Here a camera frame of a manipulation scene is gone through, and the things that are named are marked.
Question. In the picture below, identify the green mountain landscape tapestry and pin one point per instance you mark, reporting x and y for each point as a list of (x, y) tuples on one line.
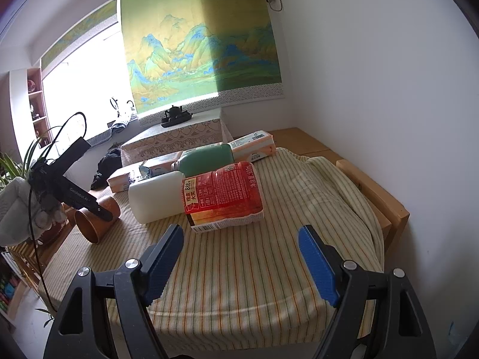
[(194, 50)]

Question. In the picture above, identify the orange tissue pack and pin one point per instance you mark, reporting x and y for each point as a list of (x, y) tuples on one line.
[(253, 147), (163, 164), (121, 179)]

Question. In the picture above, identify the black bag on floor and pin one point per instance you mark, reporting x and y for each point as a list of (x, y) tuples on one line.
[(110, 162)]

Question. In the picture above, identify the blue orange snack pack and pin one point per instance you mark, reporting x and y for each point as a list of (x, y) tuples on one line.
[(144, 171)]

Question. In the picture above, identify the white pink wall shelf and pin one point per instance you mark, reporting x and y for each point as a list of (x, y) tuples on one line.
[(28, 108)]

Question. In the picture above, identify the green insulated bottle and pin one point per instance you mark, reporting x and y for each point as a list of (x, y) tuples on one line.
[(204, 159)]

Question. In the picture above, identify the lace covered side table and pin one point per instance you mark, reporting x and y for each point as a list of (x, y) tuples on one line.
[(203, 128)]

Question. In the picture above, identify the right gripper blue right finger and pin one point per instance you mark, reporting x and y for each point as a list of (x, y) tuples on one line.
[(323, 268)]

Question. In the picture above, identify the white plastic cup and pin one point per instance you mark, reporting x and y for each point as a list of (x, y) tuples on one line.
[(157, 198)]

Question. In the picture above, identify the brown patterned paper cup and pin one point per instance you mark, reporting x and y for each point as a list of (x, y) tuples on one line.
[(93, 227)]

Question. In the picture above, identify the orange tissue pack left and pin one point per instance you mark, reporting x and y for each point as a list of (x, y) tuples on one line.
[(121, 179)]

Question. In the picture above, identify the red instant noodle bowl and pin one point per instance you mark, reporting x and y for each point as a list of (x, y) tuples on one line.
[(223, 198)]

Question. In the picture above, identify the green spider plant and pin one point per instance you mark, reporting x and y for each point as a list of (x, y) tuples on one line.
[(36, 150)]

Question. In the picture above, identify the orange tissue pack middle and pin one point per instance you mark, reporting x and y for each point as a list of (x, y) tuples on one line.
[(163, 164)]

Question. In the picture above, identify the striped yellow tablecloth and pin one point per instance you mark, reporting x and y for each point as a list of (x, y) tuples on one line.
[(243, 287)]

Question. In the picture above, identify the orange tissue pack right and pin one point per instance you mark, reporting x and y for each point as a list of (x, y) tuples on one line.
[(253, 147)]

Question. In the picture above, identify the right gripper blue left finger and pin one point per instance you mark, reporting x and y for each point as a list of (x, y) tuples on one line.
[(158, 262)]

